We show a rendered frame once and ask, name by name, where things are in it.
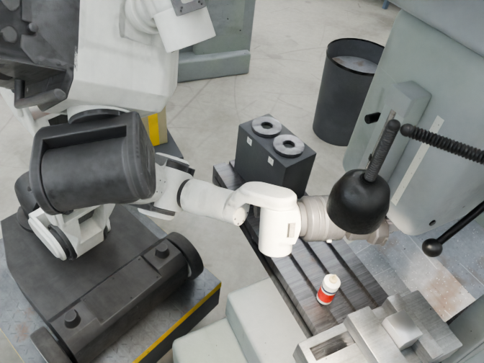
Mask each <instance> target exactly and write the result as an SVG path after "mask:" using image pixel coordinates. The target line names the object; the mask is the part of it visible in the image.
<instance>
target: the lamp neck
mask: <svg viewBox="0 0 484 363"><path fill-rule="evenodd" d="M399 129H400V122H399V121H398V120H396V119H391V120H389V121H388V122H387V125H386V126H385V130H384V131H383V134H382V137H381V138H380V142H379V143H378V144H377V148H376V149H375V152H374V154H373V157H372V159H371V161H370V163H369V165H368V167H367V170H366V172H365V175H364V178H365V179H366V180H367V181H369V182H373V181H374V180H375V179H376V178H377V175H378V173H379V172H380V169H381V167H382V165H383V163H384V160H385V159H386V156H387V154H388V152H389V150H390V148H391V145H392V144H393V141H394V139H395V137H396V135H397V134H398V131H399Z"/></svg>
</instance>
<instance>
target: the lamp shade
mask: <svg viewBox="0 0 484 363"><path fill-rule="evenodd" d="M365 172H366V169H352V170H350V171H348V172H346V173H345V174H344V175H343V176H342V177H341V178H340V179H339V180H338V181H337V182H336V183H335V184H334V185H333V187H332V190H331V193H330V195H329V197H328V201H327V203H326V212H327V214H328V216H329V218H330V219H331V221H332V222H333V223H334V224H335V225H336V226H338V227H339V228H340V229H342V230H344V231H346V232H348V233H353V234H357V235H367V234H370V233H373V232H375V231H376V230H377V229H378V228H379V227H380V225H381V224H382V222H383V220H384V218H385V216H386V215H387V212H388V210H389V207H390V188H389V185H388V183H387V182H386V181H385V180H384V179H383V178H382V177H381V176H380V175H377V178H376V179H375V180H374V181H367V180H366V179H365V178H364V175H365Z"/></svg>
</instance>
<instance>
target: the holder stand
mask: <svg viewBox="0 0 484 363"><path fill-rule="evenodd" d="M316 154H317V153H316V152H315V151H314V150H313V149H312V148H310V147H309V146H308V145H306V144H305V143H304V142H303V141H301V139H299V138H298V137H297V136H296V135H295V134H293V133H292V132H291V131H290V130H288V129H287V128H286V127H285V126H284V125H283V124H282V123H280V122H279V121H278V120H276V119H275V118H274V117H272V116H271V115H270V114H266V115H263V116H260V117H257V118H255V119H253V120H249V121H248V122H244V123H242V124H240V125H239V126H238V139H237V146H236V158H235V165H234V169H235V170H236V171H237V172H238V173H239V174H240V175H241V176H242V177H243V178H244V179H245V180H246V181H247V182H264V183H267V184H273V185H276V186H279V187H284V188H288V189H291V190H292V191H293V192H294V193H295V194H296V195H297V199H300V198H301V197H302V196H304V193H305V190H306V186H307V184H308V180H309V177H310V173H311V171H312V167H313V164H314V161H315V157H316Z"/></svg>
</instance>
